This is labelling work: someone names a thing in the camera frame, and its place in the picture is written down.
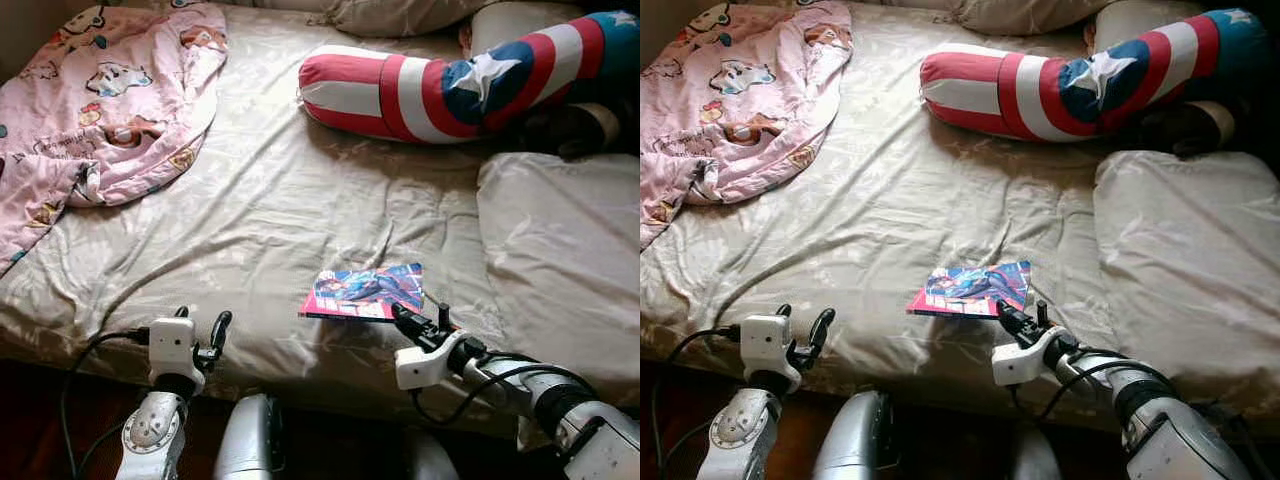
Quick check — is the colourful comic magazine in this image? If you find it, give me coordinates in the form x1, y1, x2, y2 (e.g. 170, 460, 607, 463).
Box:
298, 263, 426, 323
906, 261, 1033, 319

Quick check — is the silver right robot leg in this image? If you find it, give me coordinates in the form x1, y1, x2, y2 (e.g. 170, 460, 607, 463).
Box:
1010, 430, 1066, 480
405, 430, 461, 480

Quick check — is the large beige floral pillow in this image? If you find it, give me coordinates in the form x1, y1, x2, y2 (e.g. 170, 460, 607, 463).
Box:
476, 152, 641, 386

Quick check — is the beige floral bedsheet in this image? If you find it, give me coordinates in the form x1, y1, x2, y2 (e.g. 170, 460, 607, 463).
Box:
640, 0, 1280, 431
0, 0, 641, 441

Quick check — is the pink cartoon print blanket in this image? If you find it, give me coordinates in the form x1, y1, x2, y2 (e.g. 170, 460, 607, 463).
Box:
640, 0, 853, 251
0, 0, 229, 276

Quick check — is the dark brown plush toy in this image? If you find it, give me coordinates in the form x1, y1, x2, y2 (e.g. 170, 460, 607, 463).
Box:
1140, 100, 1236, 159
520, 100, 626, 161

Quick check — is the red white blue star pillow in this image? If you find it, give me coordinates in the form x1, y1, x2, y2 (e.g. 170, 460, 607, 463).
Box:
297, 10, 641, 146
920, 8, 1269, 143

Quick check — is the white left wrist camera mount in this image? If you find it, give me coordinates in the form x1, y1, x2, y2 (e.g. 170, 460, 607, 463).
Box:
148, 316, 206, 386
740, 314, 801, 386

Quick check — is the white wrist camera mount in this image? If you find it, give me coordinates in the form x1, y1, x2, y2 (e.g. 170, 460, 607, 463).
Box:
740, 314, 801, 386
148, 316, 206, 386
395, 330, 471, 391
992, 328, 1066, 386

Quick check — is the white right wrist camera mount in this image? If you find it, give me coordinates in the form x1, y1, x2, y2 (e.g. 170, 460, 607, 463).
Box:
992, 328, 1066, 386
395, 330, 471, 391

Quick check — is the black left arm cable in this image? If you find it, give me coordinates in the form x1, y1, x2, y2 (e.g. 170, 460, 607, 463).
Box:
60, 328, 151, 480
652, 325, 743, 480

